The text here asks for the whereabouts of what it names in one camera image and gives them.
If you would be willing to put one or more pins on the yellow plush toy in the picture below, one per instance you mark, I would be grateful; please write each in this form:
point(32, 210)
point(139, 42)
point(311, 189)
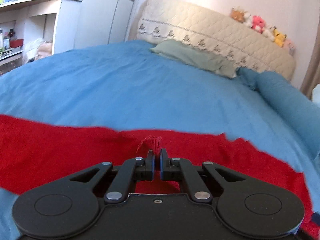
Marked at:
point(279, 38)

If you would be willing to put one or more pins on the red box on shelf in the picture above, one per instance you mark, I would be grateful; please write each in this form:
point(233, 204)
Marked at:
point(16, 43)

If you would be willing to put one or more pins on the red knitted garment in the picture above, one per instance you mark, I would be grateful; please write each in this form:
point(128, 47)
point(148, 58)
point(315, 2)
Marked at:
point(33, 154)

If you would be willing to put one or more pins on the white grey wardrobe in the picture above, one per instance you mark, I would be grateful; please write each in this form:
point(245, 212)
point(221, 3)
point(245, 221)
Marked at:
point(102, 22)

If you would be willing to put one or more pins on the blue rolled duvet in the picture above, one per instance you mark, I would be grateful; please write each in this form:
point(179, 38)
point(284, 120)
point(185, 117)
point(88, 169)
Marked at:
point(293, 106)

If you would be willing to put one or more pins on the green pillow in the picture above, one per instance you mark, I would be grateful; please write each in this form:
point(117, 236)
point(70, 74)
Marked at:
point(201, 59)

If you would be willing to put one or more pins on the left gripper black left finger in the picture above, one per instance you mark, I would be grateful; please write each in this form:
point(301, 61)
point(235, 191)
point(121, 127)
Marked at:
point(130, 172)

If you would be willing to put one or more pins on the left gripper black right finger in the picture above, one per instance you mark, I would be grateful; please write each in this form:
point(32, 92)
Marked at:
point(186, 174)

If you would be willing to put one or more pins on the blue bed sheet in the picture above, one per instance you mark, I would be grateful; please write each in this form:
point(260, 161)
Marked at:
point(126, 86)

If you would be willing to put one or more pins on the white shelf unit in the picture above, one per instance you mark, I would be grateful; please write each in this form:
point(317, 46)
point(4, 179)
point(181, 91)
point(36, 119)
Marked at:
point(39, 20)

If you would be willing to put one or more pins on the beige curtain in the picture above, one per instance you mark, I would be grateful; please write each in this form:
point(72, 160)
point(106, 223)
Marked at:
point(311, 79)

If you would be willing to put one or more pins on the white plush toy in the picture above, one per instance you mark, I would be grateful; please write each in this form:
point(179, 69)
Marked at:
point(248, 20)
point(268, 33)

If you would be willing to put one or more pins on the cream quilted headboard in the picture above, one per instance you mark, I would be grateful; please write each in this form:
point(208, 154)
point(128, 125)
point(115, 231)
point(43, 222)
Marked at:
point(212, 32)

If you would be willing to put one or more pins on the beige tote bag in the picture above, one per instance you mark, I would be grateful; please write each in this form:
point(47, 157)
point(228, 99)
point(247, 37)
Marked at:
point(44, 50)

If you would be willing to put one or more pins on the light blue pillow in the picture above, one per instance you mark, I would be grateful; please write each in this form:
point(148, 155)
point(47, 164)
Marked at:
point(315, 97)

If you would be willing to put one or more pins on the light pink plush toy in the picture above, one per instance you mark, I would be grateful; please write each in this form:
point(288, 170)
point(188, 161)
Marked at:
point(289, 46)

